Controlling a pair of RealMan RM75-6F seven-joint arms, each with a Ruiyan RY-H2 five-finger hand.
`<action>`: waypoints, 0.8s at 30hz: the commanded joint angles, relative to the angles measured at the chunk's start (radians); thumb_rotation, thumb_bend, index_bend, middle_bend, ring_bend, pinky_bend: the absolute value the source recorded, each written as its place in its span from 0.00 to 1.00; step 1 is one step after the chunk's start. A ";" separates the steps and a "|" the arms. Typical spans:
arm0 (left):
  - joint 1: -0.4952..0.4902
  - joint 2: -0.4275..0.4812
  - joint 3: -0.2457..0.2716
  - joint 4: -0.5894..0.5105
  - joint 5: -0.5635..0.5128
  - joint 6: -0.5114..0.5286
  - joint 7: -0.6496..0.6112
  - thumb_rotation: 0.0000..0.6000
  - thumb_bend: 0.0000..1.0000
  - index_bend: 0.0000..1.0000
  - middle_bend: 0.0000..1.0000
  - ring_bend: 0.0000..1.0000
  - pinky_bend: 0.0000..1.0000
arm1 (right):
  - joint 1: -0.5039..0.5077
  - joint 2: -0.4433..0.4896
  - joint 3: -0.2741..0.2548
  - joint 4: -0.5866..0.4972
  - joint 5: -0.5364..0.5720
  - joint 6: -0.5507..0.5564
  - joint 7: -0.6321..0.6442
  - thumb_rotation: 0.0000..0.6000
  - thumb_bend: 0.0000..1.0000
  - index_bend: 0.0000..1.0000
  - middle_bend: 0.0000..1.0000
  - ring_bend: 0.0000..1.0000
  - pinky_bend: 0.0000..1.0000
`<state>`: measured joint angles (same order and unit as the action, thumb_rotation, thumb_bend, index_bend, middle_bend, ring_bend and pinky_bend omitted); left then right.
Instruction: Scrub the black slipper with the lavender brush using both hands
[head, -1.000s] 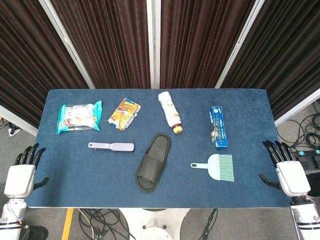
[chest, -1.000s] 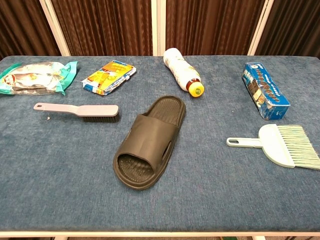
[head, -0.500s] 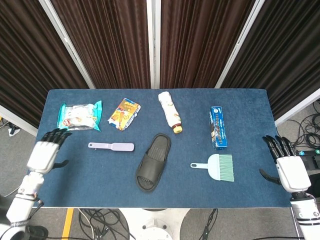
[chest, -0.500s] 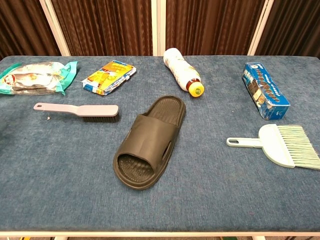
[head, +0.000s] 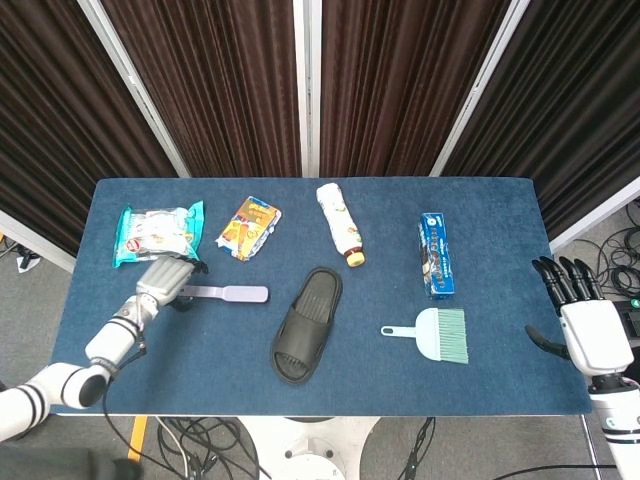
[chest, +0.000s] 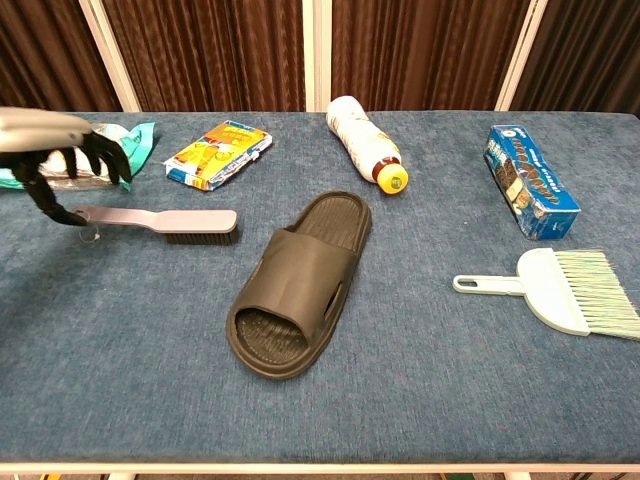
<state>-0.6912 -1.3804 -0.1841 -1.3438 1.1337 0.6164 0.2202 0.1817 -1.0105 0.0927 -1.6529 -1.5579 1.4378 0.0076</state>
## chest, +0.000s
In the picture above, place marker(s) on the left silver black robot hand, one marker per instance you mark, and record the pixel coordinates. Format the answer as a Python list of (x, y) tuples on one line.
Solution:
[(45, 130)]

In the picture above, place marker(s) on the grey scrub brush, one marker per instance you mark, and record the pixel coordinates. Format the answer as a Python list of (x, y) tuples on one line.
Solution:
[(190, 220)]

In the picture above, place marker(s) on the black rubber slipper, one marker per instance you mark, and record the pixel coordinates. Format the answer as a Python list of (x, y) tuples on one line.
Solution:
[(300, 270)]

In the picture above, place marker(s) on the mint green hand broom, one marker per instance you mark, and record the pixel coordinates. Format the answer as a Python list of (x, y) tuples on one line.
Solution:
[(545, 290)]

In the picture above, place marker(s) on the brown curtain panel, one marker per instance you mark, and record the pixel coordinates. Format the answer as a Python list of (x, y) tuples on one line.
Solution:
[(425, 50), (210, 50), (45, 50), (590, 50)]

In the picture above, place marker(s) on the teal snack bag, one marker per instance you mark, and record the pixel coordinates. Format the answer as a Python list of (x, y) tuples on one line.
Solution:
[(140, 145)]

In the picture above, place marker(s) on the yellow snack box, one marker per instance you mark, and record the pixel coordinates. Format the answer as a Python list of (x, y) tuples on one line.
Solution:
[(220, 152)]

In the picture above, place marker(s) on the blue fabric table cover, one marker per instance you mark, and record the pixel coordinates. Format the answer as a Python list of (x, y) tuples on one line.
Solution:
[(150, 350)]

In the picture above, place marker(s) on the white bottle yellow cap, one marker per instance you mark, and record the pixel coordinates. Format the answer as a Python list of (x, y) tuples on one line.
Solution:
[(360, 137)]

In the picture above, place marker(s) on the blue cookie box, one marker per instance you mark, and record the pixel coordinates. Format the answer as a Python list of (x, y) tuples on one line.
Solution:
[(530, 180)]

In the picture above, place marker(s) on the white partition post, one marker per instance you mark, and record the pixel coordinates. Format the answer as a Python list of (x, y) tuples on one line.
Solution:
[(317, 55), (107, 55), (520, 55)]

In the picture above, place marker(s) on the white table frame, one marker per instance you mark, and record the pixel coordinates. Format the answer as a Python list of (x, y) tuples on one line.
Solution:
[(320, 469)]

